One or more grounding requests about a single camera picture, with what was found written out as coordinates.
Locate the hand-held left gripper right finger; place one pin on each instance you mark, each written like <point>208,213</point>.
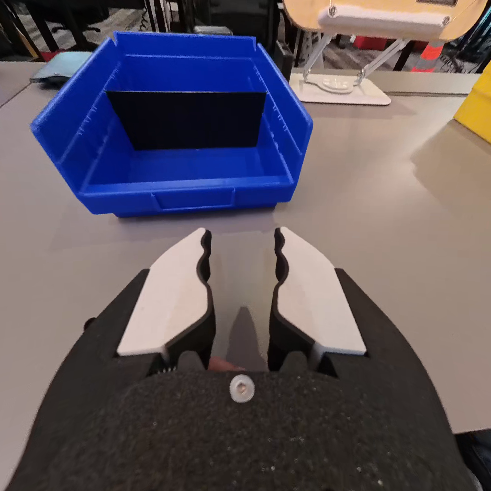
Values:
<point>314,303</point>

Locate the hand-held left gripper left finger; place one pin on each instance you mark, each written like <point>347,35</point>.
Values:
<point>168,303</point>

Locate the blue plastic storage bin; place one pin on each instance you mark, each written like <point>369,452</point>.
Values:
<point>184,172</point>

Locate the black bin divider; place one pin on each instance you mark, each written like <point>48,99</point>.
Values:
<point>184,119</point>

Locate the small black box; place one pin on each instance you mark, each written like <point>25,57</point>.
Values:
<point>284,57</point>

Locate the yellow plastic storage bin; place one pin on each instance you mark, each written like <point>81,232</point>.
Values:
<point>477,111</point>

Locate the dark grey pouch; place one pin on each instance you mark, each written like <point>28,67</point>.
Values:
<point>57,69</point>

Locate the orange traffic cone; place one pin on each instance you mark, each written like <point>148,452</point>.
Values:
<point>429,57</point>

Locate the wooden book stand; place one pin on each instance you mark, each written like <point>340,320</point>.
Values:
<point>303,15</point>

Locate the black office chair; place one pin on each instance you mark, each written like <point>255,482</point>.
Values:
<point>69,11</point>

